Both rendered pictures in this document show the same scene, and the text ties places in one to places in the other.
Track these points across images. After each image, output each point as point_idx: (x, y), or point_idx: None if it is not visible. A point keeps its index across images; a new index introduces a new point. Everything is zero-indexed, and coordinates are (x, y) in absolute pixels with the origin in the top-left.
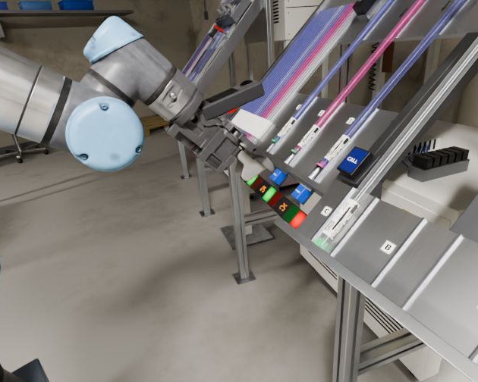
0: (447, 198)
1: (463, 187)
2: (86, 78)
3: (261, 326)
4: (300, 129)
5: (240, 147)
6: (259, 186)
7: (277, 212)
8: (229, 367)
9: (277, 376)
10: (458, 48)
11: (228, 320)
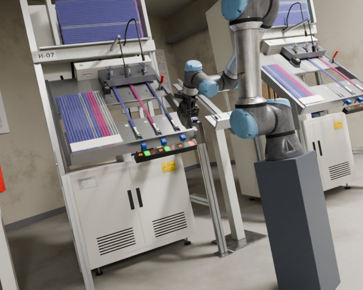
0: None
1: None
2: (204, 73)
3: (152, 283)
4: (144, 129)
5: (181, 115)
6: (157, 151)
7: (181, 148)
8: (185, 286)
9: (191, 271)
10: (171, 96)
11: None
